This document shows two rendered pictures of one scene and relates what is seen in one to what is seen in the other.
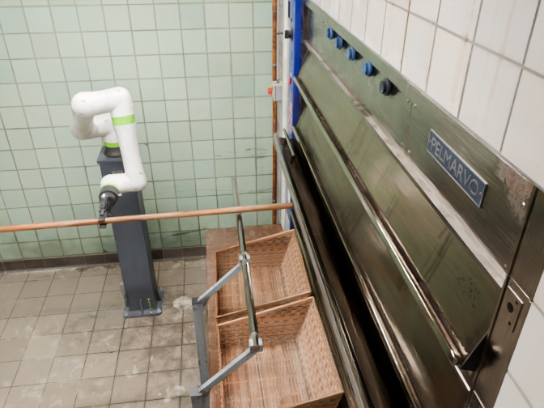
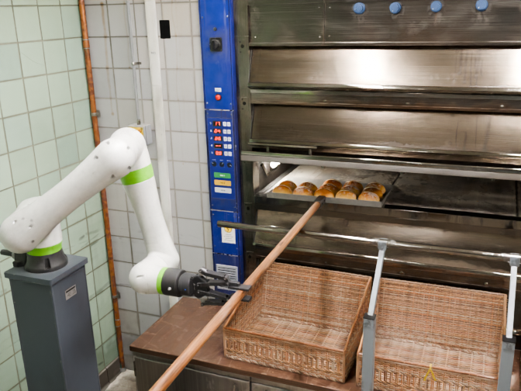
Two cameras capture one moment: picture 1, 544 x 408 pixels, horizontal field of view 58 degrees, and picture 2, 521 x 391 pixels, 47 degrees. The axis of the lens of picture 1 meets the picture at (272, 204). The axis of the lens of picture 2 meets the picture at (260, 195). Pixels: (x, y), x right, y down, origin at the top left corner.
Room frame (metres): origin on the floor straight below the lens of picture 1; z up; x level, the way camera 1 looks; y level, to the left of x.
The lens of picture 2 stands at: (1.01, 2.24, 2.06)
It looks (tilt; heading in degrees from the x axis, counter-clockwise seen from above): 18 degrees down; 300
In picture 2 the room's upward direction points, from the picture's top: 2 degrees counter-clockwise
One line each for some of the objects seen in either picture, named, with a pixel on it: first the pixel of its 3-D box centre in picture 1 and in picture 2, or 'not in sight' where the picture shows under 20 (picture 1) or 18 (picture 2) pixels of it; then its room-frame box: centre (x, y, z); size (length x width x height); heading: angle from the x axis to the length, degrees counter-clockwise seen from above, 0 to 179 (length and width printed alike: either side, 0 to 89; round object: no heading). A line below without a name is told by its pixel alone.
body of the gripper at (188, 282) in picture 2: (107, 202); (195, 285); (2.07, 0.81, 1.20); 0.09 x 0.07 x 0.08; 9
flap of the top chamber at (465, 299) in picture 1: (353, 133); (455, 68); (1.52, -0.27, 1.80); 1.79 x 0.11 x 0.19; 7
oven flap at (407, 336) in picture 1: (347, 201); (450, 132); (1.52, -0.27, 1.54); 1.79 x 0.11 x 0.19; 7
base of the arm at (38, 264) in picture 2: (117, 143); (32, 254); (2.71, 0.93, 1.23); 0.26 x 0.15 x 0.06; 8
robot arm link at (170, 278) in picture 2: (109, 195); (176, 282); (2.15, 0.82, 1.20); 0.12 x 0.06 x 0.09; 99
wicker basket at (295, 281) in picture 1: (258, 280); (299, 316); (2.06, 0.07, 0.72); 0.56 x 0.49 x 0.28; 6
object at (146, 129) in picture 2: (277, 91); (139, 134); (3.00, -0.03, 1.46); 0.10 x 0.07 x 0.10; 7
